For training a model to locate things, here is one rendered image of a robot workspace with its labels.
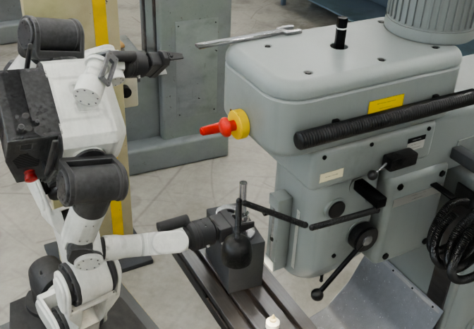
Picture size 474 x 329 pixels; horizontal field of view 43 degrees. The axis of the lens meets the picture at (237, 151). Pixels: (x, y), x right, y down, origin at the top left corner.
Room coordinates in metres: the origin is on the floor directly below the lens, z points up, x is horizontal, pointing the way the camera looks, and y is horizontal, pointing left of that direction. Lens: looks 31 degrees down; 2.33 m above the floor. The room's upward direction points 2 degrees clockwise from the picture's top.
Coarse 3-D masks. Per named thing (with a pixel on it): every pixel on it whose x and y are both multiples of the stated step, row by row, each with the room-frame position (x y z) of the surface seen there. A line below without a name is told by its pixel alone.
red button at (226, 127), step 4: (220, 120) 1.04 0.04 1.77; (224, 120) 1.03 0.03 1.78; (228, 120) 1.03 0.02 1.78; (232, 120) 1.05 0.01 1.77; (220, 124) 1.03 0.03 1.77; (224, 124) 1.02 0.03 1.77; (228, 124) 1.02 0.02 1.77; (232, 124) 1.03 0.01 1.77; (220, 128) 1.03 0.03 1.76; (224, 128) 1.02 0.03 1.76; (228, 128) 1.02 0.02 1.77; (232, 128) 1.03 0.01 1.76; (236, 128) 1.04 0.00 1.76; (220, 132) 1.03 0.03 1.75; (224, 132) 1.02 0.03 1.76; (228, 132) 1.02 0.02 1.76; (224, 136) 1.03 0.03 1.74; (228, 136) 1.02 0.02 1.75
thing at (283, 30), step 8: (256, 32) 1.20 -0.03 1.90; (264, 32) 1.20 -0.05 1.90; (272, 32) 1.21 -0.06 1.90; (280, 32) 1.21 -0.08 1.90; (288, 32) 1.21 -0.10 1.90; (296, 32) 1.22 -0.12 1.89; (216, 40) 1.15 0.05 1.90; (224, 40) 1.15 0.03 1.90; (232, 40) 1.15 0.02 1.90; (240, 40) 1.16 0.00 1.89; (200, 48) 1.11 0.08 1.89
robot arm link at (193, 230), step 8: (184, 216) 1.42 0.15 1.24; (160, 224) 1.38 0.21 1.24; (168, 224) 1.38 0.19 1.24; (176, 224) 1.39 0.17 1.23; (184, 224) 1.40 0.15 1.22; (192, 224) 1.40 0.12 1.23; (192, 232) 1.37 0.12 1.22; (200, 232) 1.38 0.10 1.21; (192, 240) 1.36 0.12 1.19; (200, 240) 1.36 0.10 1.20; (192, 248) 1.36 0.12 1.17; (200, 248) 1.37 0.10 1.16
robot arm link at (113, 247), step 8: (96, 240) 1.25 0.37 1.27; (104, 240) 1.29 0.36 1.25; (112, 240) 1.29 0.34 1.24; (120, 240) 1.30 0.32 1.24; (128, 240) 1.31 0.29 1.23; (136, 240) 1.31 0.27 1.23; (96, 248) 1.23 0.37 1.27; (104, 248) 1.27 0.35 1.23; (112, 248) 1.27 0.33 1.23; (120, 248) 1.28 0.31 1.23; (128, 248) 1.29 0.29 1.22; (136, 248) 1.30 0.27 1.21; (104, 256) 1.26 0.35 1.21; (112, 256) 1.26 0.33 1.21; (120, 256) 1.27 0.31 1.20; (128, 256) 1.29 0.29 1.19; (136, 256) 1.30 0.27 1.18
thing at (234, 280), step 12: (228, 204) 1.62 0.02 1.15; (252, 228) 1.49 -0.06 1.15; (216, 240) 1.51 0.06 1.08; (252, 240) 1.45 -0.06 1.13; (264, 240) 1.45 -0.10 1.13; (216, 252) 1.51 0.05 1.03; (264, 252) 1.45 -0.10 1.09; (216, 264) 1.51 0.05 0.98; (252, 264) 1.43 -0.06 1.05; (228, 276) 1.41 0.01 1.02; (240, 276) 1.42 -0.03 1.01; (252, 276) 1.43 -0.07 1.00; (228, 288) 1.40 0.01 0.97; (240, 288) 1.42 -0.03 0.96
